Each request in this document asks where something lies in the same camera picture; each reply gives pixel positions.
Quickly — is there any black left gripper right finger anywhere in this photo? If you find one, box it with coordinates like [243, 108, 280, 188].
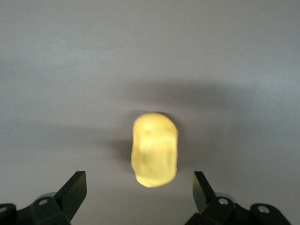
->
[185, 171, 292, 225]

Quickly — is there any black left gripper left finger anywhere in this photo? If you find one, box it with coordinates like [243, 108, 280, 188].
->
[0, 171, 88, 225]

